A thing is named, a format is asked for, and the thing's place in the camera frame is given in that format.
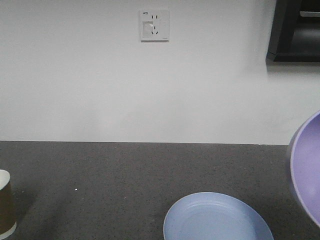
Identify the light blue plate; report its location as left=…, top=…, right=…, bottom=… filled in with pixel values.
left=163, top=192, right=274, bottom=240

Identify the purple bowl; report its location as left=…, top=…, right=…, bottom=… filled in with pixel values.
left=285, top=111, right=320, bottom=227

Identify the brown paper cup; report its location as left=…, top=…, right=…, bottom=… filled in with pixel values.
left=0, top=169, right=17, bottom=240

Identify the white wall power socket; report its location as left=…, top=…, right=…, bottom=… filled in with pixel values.
left=139, top=9, right=170, bottom=42

